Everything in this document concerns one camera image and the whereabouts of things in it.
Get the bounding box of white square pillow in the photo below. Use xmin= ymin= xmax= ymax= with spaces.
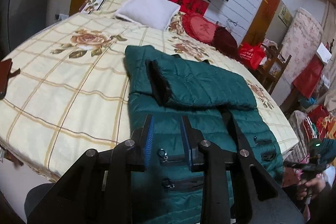
xmin=114 ymin=0 xmax=181 ymax=31

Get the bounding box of pink floral mattress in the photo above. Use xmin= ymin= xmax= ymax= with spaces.
xmin=281 ymin=7 xmax=322 ymax=84

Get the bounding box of red heart-shaped cushion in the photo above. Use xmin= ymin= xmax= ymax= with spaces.
xmin=182 ymin=13 xmax=217 ymax=45

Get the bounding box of large red gift bag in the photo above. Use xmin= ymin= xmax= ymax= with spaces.
xmin=293 ymin=55 xmax=324 ymax=98

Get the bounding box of dark green puffer jacket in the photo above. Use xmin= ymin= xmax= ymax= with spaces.
xmin=125 ymin=46 xmax=283 ymax=223

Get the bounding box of red shopping bag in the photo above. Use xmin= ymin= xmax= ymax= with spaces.
xmin=238 ymin=42 xmax=266 ymax=71

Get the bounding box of cream floral plaid bedspread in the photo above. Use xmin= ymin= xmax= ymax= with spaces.
xmin=1 ymin=0 xmax=298 ymax=182

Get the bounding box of dark red velvet cushion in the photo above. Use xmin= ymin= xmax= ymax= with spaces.
xmin=213 ymin=27 xmax=239 ymax=60

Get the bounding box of person's right hand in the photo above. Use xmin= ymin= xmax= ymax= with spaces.
xmin=297 ymin=176 xmax=326 ymax=200

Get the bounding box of wooden shelf rack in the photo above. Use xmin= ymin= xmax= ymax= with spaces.
xmin=256 ymin=44 xmax=291 ymax=94

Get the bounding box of red banner with characters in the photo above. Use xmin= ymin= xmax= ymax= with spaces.
xmin=168 ymin=0 xmax=209 ymax=16

